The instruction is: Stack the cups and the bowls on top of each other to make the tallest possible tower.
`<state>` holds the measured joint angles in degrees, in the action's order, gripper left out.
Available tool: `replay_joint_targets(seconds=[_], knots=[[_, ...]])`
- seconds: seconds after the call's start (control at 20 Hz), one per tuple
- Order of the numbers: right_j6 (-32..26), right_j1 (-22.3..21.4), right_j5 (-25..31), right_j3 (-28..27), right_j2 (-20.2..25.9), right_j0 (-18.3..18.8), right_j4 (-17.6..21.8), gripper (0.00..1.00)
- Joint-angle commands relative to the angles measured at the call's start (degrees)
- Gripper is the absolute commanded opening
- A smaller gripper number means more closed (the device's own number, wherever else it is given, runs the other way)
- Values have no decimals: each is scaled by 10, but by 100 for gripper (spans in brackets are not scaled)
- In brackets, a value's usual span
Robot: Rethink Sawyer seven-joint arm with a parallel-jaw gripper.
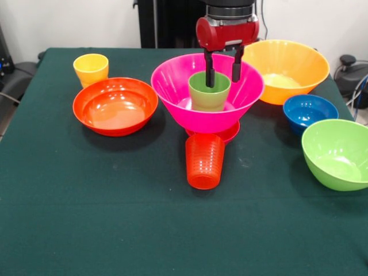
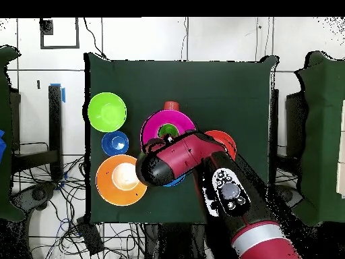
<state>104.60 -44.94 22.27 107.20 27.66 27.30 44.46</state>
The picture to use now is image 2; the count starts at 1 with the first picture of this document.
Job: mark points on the green cup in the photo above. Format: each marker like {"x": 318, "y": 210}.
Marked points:
{"x": 168, "y": 129}

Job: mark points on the large pink bowl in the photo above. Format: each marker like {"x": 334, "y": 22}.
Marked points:
{"x": 151, "y": 126}

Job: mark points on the orange-red ribbed cup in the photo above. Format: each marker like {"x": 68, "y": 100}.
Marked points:
{"x": 171, "y": 105}

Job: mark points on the light blue bowl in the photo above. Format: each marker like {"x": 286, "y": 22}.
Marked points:
{"x": 175, "y": 182}

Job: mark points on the large orange bowl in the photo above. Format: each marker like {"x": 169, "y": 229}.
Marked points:
{"x": 107, "y": 183}

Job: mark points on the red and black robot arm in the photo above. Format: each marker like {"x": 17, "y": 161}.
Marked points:
{"x": 183, "y": 156}

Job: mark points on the red shallow bowl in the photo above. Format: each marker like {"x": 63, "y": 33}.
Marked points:
{"x": 225, "y": 140}

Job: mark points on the small dark blue bowl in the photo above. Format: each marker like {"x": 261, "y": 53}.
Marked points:
{"x": 110, "y": 147}

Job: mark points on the dark green tablecloth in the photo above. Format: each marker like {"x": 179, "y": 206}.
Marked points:
{"x": 215, "y": 86}

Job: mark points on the light green bowl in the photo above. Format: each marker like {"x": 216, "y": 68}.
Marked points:
{"x": 107, "y": 112}

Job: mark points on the black power strip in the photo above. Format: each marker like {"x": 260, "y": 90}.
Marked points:
{"x": 90, "y": 236}

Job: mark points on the green-clothed side table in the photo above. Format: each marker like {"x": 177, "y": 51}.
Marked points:
{"x": 5, "y": 188}
{"x": 323, "y": 135}

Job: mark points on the blue object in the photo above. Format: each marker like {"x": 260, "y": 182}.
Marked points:
{"x": 2, "y": 145}

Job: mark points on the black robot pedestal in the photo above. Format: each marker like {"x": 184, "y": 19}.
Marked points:
{"x": 175, "y": 242}

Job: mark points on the black stand frame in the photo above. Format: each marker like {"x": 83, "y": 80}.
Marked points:
{"x": 274, "y": 121}
{"x": 55, "y": 121}

